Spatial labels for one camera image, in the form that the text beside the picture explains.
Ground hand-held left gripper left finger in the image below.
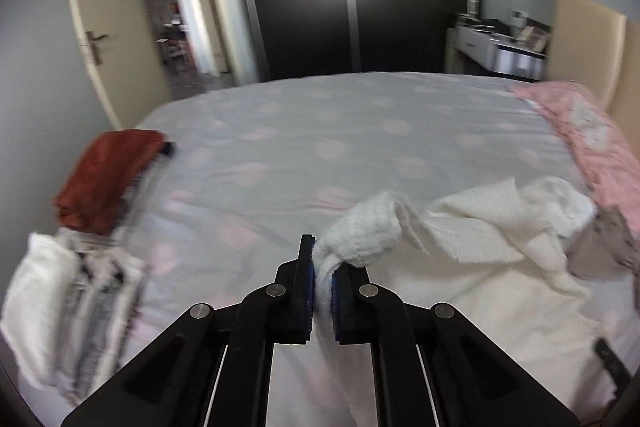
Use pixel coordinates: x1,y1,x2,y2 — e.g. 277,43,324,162
60,234,317,427

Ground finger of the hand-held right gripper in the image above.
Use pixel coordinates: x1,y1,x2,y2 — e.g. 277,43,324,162
594,337,632,395

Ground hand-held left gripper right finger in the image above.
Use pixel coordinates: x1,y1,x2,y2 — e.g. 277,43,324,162
330,263,583,427

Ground white textured garment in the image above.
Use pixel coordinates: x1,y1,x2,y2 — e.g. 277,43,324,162
312,176,626,427

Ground beige cloth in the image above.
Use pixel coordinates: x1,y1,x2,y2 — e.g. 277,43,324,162
567,207,640,280

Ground bed with pink-dotted sheet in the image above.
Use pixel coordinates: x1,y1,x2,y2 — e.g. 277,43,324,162
0,72,640,427

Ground grey striped folded garment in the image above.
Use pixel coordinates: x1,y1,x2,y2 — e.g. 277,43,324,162
65,147,173,403

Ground pink fluffy blanket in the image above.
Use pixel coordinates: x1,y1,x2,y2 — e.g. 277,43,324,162
510,79,640,228

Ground red folded cloth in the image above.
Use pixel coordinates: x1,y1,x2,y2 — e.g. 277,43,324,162
54,129,168,233

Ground white folded cloth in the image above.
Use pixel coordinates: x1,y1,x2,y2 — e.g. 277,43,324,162
0,232,88,395

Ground white nightstand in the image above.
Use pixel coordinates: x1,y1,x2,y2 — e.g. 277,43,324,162
445,14,551,80

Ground cream headboard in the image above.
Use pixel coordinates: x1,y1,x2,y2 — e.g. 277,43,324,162
547,0,640,142

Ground cream door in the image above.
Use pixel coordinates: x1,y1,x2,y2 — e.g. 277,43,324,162
65,0,173,130

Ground picture frame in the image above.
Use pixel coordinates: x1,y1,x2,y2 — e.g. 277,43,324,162
517,26,551,52

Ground metal door handle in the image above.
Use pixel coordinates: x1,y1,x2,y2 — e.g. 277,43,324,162
86,31,108,65

